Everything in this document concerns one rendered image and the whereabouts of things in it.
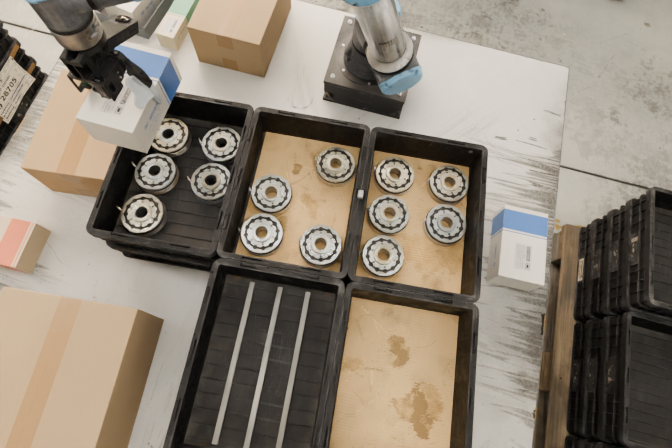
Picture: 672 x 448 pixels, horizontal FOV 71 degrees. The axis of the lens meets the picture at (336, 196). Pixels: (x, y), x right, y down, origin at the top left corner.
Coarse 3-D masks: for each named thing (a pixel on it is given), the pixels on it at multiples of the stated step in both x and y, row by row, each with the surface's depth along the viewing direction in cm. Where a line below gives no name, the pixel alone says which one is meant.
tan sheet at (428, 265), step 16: (416, 160) 127; (416, 176) 125; (368, 192) 123; (416, 192) 124; (416, 208) 122; (464, 208) 123; (368, 224) 120; (416, 224) 120; (400, 240) 119; (416, 240) 119; (384, 256) 117; (416, 256) 117; (432, 256) 118; (448, 256) 118; (400, 272) 116; (416, 272) 116; (432, 272) 116; (448, 272) 116; (432, 288) 115; (448, 288) 115
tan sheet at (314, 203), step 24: (264, 144) 126; (288, 144) 127; (312, 144) 127; (336, 144) 128; (264, 168) 124; (288, 168) 124; (312, 168) 125; (312, 192) 122; (336, 192) 122; (288, 216) 119; (312, 216) 120; (336, 216) 120; (240, 240) 116; (288, 240) 117; (336, 264) 116
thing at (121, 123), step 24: (120, 48) 99; (144, 48) 99; (168, 72) 100; (96, 96) 95; (120, 96) 95; (168, 96) 103; (96, 120) 93; (120, 120) 93; (144, 120) 95; (120, 144) 100; (144, 144) 98
